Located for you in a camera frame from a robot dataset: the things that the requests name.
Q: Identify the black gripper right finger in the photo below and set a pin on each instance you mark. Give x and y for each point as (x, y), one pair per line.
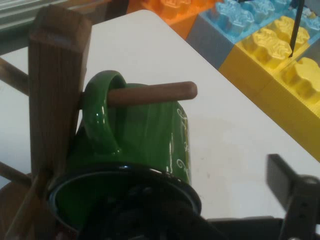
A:
(300, 200)

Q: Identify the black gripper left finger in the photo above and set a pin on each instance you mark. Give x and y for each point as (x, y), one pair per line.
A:
(150, 220)

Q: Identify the green mug with white print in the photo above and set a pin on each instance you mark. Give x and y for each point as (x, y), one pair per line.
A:
(150, 130)

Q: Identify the yellow giant toy brick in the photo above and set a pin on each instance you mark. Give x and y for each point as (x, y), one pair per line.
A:
(270, 100)

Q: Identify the wooden mug tree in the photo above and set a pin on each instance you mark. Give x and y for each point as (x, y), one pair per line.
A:
(55, 87)

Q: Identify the black tripod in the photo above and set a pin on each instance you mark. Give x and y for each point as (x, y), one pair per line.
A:
(295, 32)

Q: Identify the light blue giant toy brick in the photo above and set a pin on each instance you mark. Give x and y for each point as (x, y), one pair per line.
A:
(232, 17)

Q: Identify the orange giant toy brick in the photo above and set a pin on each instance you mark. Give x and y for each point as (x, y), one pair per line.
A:
(175, 15)

